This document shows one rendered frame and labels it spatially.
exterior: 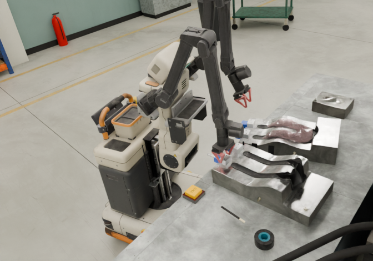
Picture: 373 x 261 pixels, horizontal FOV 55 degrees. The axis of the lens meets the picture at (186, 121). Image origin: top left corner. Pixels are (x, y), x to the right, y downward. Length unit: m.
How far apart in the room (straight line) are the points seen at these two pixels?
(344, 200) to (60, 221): 2.11
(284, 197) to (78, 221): 1.82
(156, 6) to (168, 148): 5.53
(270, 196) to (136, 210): 1.02
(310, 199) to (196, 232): 0.51
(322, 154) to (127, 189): 1.14
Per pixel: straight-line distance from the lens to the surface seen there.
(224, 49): 1.94
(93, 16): 7.26
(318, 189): 1.73
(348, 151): 2.07
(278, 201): 1.64
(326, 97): 2.41
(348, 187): 1.86
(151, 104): 1.75
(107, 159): 2.19
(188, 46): 1.48
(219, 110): 1.59
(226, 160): 1.78
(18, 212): 3.33
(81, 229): 2.94
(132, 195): 2.29
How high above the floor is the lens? 2.04
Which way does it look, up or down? 32 degrees down
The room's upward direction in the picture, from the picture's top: 8 degrees counter-clockwise
